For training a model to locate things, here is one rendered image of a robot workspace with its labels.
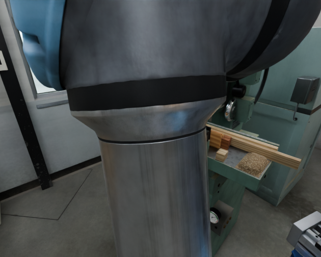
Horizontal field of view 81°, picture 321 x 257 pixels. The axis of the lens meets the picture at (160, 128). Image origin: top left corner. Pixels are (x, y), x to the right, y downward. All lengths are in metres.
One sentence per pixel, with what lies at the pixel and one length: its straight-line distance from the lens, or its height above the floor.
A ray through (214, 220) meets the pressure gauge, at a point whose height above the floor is 0.65.
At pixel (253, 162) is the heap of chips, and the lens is 0.81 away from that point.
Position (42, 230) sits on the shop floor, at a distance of 1.92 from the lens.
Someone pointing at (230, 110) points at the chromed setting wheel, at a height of 1.03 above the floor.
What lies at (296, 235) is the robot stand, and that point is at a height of 0.74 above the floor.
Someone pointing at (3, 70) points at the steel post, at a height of 1.14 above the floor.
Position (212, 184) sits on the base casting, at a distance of 0.91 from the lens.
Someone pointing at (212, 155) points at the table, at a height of 0.90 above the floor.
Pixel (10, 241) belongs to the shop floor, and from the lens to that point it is 1.97.
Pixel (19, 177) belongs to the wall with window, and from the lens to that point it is 2.23.
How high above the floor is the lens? 1.37
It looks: 26 degrees down
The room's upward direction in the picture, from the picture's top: straight up
